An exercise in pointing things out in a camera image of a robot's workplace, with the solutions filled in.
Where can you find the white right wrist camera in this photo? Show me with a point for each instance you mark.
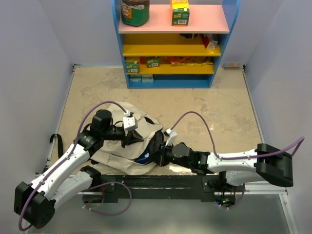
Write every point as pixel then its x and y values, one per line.
pixel 171 136

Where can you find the beige canvas backpack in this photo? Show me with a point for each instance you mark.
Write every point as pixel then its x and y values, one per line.
pixel 111 156

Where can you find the light blue box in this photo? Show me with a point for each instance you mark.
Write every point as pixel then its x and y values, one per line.
pixel 135 78
pixel 147 78

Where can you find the green brown jar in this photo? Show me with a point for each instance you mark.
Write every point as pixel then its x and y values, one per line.
pixel 135 12

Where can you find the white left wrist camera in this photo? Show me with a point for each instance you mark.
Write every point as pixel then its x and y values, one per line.
pixel 129 122

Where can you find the blue colourful shelf unit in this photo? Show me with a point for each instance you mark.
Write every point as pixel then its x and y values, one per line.
pixel 158 38

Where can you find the light blue box right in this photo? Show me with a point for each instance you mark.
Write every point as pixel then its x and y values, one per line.
pixel 147 78

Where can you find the green box lower left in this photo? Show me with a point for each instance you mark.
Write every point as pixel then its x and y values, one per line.
pixel 132 66

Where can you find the small white pink eraser box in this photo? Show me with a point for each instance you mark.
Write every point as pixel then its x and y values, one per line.
pixel 235 65

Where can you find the orange yellow snack packets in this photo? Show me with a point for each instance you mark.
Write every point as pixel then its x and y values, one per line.
pixel 189 61

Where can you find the green yellow carton top shelf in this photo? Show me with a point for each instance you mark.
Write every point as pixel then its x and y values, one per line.
pixel 180 12

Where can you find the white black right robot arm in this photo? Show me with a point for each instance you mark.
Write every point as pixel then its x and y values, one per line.
pixel 264 163

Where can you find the red white box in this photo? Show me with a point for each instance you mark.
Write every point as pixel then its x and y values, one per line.
pixel 209 40

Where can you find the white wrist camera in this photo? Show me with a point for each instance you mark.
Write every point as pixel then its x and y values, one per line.
pixel 171 136
pixel 129 122

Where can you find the green box lower middle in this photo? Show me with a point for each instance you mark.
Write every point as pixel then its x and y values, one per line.
pixel 152 62

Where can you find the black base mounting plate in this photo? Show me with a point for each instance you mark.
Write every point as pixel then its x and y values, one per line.
pixel 193 187

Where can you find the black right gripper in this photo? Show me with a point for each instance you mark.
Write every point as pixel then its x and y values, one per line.
pixel 159 156

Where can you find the blue pencil case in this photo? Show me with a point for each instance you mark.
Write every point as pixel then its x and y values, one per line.
pixel 146 157

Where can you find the light blue box left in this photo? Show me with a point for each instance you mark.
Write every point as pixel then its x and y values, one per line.
pixel 135 78

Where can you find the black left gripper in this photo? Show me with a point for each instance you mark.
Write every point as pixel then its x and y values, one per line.
pixel 132 137

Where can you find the green box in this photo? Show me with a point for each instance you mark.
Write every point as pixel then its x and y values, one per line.
pixel 152 62
pixel 132 66

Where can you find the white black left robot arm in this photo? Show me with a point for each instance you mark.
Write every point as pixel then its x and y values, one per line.
pixel 35 202

